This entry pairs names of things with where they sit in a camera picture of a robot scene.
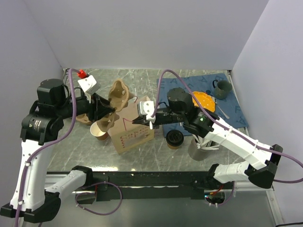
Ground brown pulp cup carrier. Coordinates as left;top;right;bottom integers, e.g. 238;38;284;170
97;79;134;132
76;114;92;125

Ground black mounting base rail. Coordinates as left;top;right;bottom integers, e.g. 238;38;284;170
65;170;237;201

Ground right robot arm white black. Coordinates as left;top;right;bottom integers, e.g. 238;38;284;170
132;87;283;189

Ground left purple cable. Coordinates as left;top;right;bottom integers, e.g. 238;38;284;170
13;68;82;227

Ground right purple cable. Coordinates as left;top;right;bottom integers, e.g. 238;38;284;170
151;69;303;184

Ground orange dotted plate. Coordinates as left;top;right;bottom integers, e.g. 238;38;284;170
193;91;215;113

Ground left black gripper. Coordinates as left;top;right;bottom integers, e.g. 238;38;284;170
56;91;115;122

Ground pink cream paper gift bag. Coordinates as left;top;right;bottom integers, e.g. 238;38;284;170
108;96;154;154

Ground brown paper coffee cup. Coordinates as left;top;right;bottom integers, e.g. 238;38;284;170
90;122;109;141
167;143;181;150

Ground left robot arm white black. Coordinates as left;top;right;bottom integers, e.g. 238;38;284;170
0;79;114;223

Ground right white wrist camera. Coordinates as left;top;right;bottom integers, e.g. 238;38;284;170
137;101;156;130

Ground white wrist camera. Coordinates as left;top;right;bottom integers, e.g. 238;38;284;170
77;70;100;101
137;101;156;130

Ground blue lettered cloth placemat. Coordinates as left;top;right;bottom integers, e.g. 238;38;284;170
159;73;249;137

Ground silver spoon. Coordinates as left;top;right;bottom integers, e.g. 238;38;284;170
206;90;230;119

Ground dark green mug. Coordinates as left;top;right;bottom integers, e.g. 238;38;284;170
212;79;232;100

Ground grey cylindrical straw holder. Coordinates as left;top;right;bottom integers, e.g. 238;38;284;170
188;138;213;161

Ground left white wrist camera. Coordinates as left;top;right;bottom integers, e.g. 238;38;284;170
77;70;100;101

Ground purple cable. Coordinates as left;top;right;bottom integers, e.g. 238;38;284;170
151;69;303;184
13;68;82;227

